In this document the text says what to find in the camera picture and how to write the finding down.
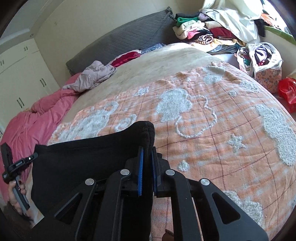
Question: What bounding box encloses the black IKISS sweatshirt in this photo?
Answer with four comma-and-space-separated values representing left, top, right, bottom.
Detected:
30, 120, 156, 241

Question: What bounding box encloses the pile of mixed clothes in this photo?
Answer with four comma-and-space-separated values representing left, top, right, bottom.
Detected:
173, 11, 246, 55

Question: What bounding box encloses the floral bag of clothes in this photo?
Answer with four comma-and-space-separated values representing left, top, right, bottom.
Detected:
236, 42, 283, 93

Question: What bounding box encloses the person's left hand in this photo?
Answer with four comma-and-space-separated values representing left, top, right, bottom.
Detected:
7, 179, 27, 214

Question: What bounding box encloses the orange white plaid blanket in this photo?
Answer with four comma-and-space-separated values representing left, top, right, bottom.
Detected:
49, 63, 295, 238

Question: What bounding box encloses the mauve crumpled garment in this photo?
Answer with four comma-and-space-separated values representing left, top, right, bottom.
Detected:
62, 60, 116, 93

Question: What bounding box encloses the beige fleece bedsheet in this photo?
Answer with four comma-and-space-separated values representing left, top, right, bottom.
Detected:
62, 43, 221, 123

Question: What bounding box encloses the grey quilted headboard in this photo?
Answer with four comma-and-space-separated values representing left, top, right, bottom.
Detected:
66, 6, 177, 76

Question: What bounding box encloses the red plastic bag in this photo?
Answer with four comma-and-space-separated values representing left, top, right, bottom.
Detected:
278, 77, 296, 113

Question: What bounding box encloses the white wardrobe with black handles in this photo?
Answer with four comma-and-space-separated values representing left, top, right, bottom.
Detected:
0, 39, 59, 135

